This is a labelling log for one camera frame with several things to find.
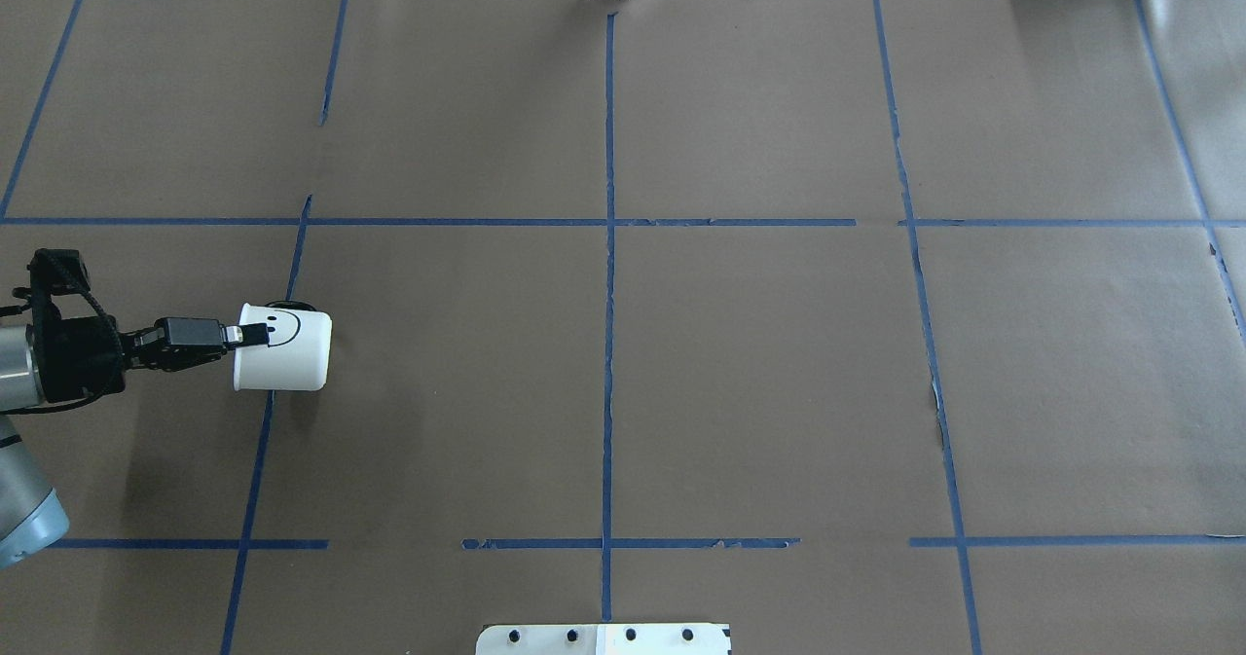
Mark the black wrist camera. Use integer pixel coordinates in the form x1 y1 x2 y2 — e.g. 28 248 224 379
27 248 91 298

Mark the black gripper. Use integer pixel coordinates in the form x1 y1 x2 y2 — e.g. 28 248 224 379
32 316 272 403

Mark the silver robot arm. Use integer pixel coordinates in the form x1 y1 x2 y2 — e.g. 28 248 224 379
1 316 277 569

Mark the white camera post base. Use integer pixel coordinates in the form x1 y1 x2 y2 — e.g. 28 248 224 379
475 621 733 654

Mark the white smiley face mug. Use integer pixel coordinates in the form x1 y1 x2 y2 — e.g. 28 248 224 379
232 303 333 390

